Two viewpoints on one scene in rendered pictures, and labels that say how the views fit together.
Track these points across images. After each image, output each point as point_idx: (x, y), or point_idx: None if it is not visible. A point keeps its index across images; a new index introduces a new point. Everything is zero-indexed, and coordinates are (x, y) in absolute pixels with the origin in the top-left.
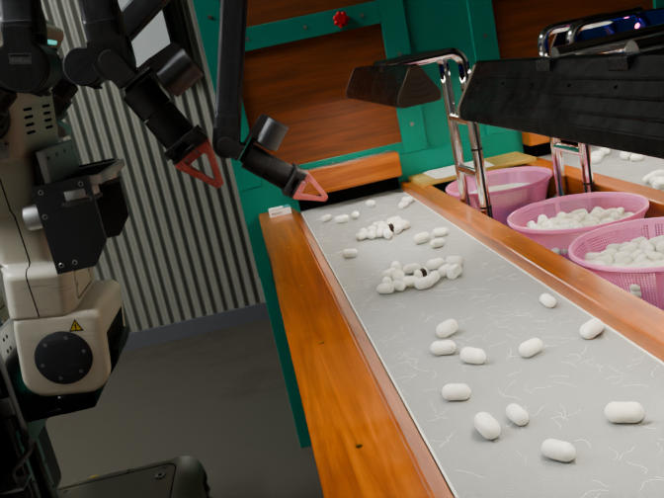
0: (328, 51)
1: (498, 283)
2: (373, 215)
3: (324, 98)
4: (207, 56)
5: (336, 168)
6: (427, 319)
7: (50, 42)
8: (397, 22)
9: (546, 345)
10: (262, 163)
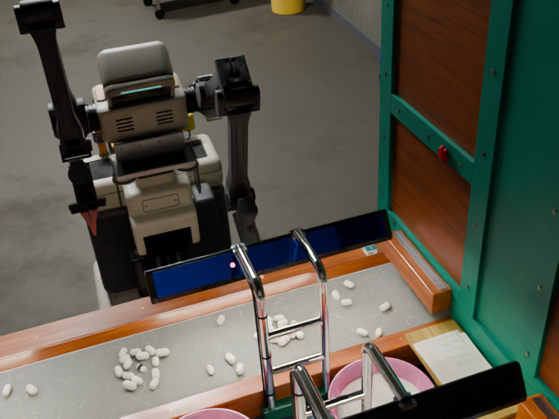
0: (440, 169)
1: (101, 411)
2: (347, 316)
3: (430, 200)
4: (379, 101)
5: (401, 258)
6: (62, 380)
7: (147, 88)
8: (481, 197)
9: None
10: (235, 224)
